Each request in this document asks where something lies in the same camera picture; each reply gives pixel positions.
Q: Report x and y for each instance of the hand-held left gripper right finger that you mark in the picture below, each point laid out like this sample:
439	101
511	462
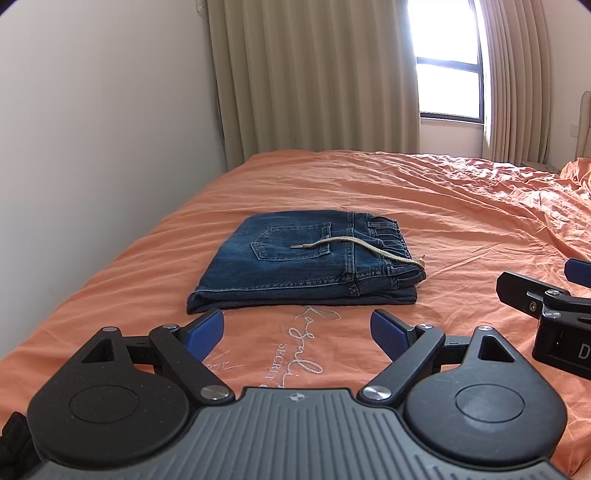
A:
385	334

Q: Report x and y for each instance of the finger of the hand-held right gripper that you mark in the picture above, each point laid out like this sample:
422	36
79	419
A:
578	272
521	290

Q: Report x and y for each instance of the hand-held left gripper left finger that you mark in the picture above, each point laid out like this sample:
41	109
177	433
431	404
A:
203	337

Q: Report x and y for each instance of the blue denim pants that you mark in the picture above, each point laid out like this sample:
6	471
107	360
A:
277	272

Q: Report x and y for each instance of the orange bed sheet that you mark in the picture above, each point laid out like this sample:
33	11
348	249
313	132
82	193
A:
461	207

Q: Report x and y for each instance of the beige padded headboard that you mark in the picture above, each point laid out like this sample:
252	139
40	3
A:
586	129

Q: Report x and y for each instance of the beige pleated curtain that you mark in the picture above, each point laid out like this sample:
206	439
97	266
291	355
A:
314	78
517	83

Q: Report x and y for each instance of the window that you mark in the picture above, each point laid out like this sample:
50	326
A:
450	87

